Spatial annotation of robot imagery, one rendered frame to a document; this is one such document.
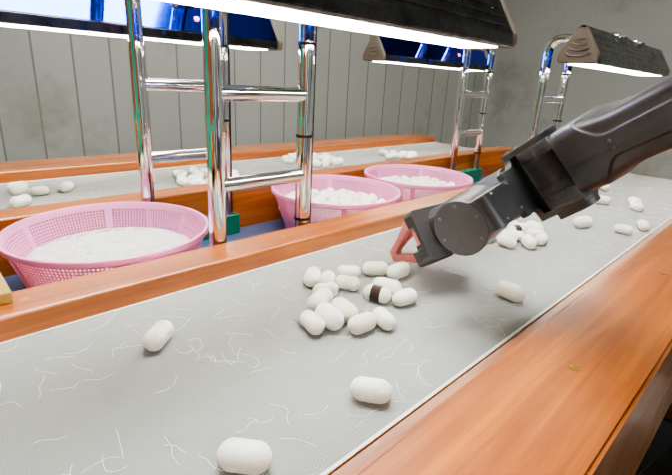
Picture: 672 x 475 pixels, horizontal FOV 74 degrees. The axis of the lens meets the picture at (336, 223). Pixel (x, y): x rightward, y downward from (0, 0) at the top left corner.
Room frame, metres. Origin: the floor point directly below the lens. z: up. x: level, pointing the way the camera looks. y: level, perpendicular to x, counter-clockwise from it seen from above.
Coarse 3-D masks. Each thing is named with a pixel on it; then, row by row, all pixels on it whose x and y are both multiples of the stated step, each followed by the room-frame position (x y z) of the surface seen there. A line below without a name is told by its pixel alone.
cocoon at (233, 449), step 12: (228, 444) 0.23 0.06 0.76; (240, 444) 0.23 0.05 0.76; (252, 444) 0.23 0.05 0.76; (264, 444) 0.23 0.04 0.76; (228, 456) 0.22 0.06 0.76; (240, 456) 0.22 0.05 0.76; (252, 456) 0.22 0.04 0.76; (264, 456) 0.22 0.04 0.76; (228, 468) 0.22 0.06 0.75; (240, 468) 0.22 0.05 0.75; (252, 468) 0.22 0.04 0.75; (264, 468) 0.22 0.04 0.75
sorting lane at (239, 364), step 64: (640, 192) 1.17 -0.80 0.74; (320, 256) 0.60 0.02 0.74; (384, 256) 0.62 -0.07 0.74; (512, 256) 0.64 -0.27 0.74; (576, 256) 0.66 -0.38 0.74; (128, 320) 0.40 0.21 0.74; (192, 320) 0.41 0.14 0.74; (256, 320) 0.42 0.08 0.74; (448, 320) 0.44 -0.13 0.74; (512, 320) 0.44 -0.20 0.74; (64, 384) 0.30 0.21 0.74; (128, 384) 0.30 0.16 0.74; (192, 384) 0.31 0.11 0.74; (256, 384) 0.31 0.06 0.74; (320, 384) 0.32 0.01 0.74; (448, 384) 0.33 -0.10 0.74; (0, 448) 0.23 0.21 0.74; (64, 448) 0.24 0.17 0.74; (128, 448) 0.24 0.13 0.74; (192, 448) 0.24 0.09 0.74; (320, 448) 0.25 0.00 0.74
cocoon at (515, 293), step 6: (498, 282) 0.51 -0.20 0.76; (504, 282) 0.50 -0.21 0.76; (510, 282) 0.50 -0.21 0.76; (498, 288) 0.50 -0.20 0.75; (504, 288) 0.49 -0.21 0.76; (510, 288) 0.49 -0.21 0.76; (516, 288) 0.49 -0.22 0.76; (522, 288) 0.49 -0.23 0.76; (498, 294) 0.50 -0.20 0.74; (504, 294) 0.49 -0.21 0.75; (510, 294) 0.49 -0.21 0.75; (516, 294) 0.48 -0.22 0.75; (522, 294) 0.48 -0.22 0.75; (510, 300) 0.49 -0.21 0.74; (516, 300) 0.48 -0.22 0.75
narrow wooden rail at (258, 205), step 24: (336, 168) 1.15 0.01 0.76; (360, 168) 1.16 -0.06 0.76; (456, 168) 1.48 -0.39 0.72; (168, 192) 0.82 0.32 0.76; (192, 192) 0.83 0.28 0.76; (240, 192) 0.90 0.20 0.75; (264, 192) 0.94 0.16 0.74; (0, 216) 0.63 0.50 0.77; (24, 216) 0.64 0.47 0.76; (168, 216) 0.79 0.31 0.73; (240, 216) 0.90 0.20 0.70; (264, 216) 0.94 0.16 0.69; (0, 264) 0.61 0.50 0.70
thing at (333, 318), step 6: (318, 306) 0.42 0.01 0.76; (324, 306) 0.41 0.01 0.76; (330, 306) 0.41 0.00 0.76; (318, 312) 0.41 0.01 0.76; (324, 312) 0.41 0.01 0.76; (330, 312) 0.40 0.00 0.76; (336, 312) 0.40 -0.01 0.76; (324, 318) 0.40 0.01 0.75; (330, 318) 0.40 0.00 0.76; (336, 318) 0.40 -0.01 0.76; (342, 318) 0.40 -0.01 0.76; (330, 324) 0.40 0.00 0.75; (336, 324) 0.40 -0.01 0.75; (342, 324) 0.40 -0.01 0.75
